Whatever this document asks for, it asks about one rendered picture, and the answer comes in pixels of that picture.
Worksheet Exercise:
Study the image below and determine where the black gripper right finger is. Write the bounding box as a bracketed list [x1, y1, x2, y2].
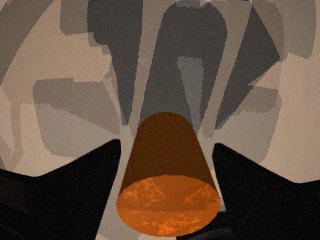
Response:
[212, 143, 320, 240]

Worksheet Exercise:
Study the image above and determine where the black round pedestal with silver shaft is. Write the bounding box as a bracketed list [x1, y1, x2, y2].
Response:
[176, 212, 235, 240]

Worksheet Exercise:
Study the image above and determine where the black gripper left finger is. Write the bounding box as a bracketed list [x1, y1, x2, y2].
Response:
[0, 139, 121, 240]

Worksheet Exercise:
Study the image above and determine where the orange knob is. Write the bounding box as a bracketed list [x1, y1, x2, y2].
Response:
[116, 112, 220, 237]

